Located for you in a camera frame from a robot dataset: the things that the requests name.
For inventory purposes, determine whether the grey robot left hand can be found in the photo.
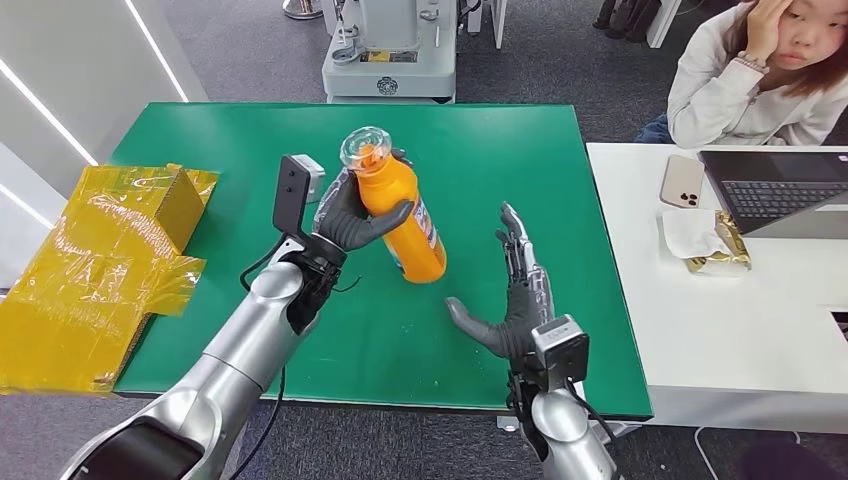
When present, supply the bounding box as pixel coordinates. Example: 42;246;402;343
312;168;416;254

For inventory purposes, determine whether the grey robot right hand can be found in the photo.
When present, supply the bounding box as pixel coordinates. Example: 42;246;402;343
445;201;557;363

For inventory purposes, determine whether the orange plastic bottle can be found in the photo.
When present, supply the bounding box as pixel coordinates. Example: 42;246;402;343
339;125;448;286

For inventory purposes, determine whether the grey white machine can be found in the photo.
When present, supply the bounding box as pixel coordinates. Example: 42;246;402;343
321;0;460;106

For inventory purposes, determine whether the wide white table foot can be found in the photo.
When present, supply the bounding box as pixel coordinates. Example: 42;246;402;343
589;419;641;445

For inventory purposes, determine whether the white paper napkin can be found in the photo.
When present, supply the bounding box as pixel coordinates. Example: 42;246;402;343
661;208;747;278

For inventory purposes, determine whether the beige smartphone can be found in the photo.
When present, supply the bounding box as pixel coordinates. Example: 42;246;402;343
659;154;706;210

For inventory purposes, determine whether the chrome stand base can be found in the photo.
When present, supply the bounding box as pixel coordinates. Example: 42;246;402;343
283;0;325;22

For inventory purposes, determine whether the gold foil wrapper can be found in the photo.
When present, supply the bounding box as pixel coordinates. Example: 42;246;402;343
685;210;753;275

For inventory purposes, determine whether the white cabinet panel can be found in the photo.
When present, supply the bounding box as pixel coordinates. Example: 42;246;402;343
463;0;509;52

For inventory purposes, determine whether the yellow taped cardboard box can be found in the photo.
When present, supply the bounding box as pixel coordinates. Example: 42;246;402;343
0;163;221;397

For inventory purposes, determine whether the dark grey laptop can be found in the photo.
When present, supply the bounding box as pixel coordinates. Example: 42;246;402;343
698;149;848;240

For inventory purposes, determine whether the white desk panel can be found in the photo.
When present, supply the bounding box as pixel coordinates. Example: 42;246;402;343
645;0;685;52

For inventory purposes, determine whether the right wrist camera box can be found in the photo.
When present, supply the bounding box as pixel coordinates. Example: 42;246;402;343
529;314;592;392

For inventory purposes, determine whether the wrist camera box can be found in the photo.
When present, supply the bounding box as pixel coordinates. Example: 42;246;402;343
529;314;592;392
272;154;327;235

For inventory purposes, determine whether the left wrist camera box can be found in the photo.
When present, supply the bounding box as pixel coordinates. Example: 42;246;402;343
272;154;327;235

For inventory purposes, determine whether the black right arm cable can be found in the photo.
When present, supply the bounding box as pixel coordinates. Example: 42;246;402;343
566;377;624;480

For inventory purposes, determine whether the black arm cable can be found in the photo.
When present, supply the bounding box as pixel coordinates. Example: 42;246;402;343
228;231;294;480
566;377;624;480

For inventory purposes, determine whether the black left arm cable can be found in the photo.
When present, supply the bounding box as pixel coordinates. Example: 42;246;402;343
228;231;294;480

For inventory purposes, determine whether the white floor cable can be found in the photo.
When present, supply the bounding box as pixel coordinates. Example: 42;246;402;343
693;426;803;480

